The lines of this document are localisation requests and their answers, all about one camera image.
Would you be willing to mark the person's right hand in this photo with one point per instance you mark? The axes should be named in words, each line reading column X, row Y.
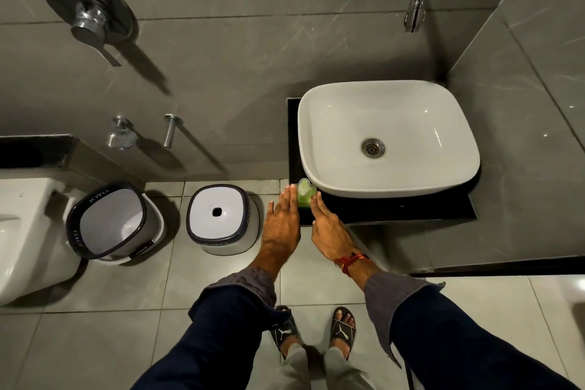
column 330, row 234

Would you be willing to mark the person's left hand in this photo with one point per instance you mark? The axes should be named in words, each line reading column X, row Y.
column 279, row 229

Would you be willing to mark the person's right fingers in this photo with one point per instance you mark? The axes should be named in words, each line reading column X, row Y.
column 320, row 210

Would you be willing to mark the person's left little finger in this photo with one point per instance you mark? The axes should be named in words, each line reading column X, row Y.
column 270, row 212

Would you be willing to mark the person's right forearm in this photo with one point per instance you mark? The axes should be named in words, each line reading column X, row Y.
column 448, row 339

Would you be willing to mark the person's left forearm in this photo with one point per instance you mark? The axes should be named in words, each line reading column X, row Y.
column 219, row 330

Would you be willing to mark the green soap dispenser bottle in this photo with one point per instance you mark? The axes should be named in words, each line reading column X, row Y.
column 305, row 195

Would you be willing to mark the white plastic bath stool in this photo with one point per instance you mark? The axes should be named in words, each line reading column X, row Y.
column 219, row 220

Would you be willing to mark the red thread wristband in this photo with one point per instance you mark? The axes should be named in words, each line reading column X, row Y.
column 351, row 261

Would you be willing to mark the chrome sink drain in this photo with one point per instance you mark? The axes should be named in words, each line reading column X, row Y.
column 373, row 148

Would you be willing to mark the black stone counter slab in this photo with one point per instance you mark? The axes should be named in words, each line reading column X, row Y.
column 411, row 209

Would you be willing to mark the white ceramic sink basin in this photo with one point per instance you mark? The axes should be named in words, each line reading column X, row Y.
column 388, row 120

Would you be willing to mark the black left sandal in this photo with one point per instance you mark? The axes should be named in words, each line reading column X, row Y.
column 284, row 330

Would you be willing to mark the black sandal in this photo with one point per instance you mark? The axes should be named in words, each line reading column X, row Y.
column 343, row 332
column 284, row 330

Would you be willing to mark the black right sandal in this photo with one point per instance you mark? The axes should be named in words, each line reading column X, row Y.
column 343, row 332

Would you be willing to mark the white bucket with dark rim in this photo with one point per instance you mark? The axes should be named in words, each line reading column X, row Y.
column 114, row 220

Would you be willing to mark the person's grey trouser legs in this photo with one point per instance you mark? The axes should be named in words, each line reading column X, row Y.
column 320, row 371

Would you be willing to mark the chrome angle valve tap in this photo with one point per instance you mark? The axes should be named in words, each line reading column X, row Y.
column 121, row 136

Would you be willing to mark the chrome shower mixer valve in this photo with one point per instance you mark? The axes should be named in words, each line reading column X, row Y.
column 89, row 15

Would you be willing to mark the chrome wall spout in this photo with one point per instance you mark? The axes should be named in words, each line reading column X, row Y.
column 170, row 131

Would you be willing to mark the white wall-hung toilet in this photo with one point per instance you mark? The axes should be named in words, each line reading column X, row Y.
column 27, row 234

